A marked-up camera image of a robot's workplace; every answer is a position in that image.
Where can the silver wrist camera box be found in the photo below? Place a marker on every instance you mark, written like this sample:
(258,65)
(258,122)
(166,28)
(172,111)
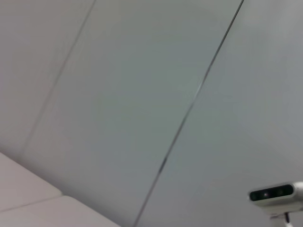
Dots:
(274,195)

